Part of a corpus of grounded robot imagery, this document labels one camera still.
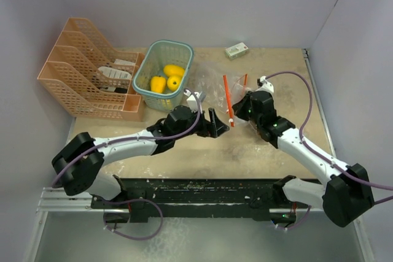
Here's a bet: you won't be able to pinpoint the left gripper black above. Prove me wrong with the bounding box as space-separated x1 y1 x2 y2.
174 106 228 141

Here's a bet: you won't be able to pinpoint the clear zip bag red seal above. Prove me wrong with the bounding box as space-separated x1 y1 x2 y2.
189 61 248 112

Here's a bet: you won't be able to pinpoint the yellow fake fruit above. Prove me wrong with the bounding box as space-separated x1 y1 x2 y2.
150 76 166 94
166 75 182 92
163 64 185 77

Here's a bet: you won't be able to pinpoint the clear bag of mushrooms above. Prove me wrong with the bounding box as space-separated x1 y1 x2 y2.
223 74 251 128

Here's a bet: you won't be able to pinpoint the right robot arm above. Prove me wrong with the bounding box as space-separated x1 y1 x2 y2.
232 91 375 228

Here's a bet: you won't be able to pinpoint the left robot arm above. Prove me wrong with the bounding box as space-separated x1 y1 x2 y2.
52 106 230 208

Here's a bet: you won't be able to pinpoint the small green white box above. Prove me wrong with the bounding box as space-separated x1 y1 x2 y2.
225 42 249 60

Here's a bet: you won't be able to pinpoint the teal plastic basket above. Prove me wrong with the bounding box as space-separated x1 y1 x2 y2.
132 39 194 111

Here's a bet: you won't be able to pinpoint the white papers in organizer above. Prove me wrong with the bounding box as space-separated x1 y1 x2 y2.
98 59 135 94

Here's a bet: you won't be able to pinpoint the orange mesh file organizer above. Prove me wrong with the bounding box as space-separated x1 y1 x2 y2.
37 17 145 121

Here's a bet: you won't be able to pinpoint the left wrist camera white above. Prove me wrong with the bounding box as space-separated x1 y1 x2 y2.
184 88 206 112

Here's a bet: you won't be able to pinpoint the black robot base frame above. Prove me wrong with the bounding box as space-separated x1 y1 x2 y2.
91 178 307 223

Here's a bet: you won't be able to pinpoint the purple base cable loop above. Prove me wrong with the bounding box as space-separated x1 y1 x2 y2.
102 198 165 241

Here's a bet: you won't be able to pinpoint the aluminium rail frame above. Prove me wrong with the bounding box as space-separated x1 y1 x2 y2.
36 48 375 262

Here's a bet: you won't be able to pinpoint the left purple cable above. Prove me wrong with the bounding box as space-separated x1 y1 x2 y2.
51 89 203 189

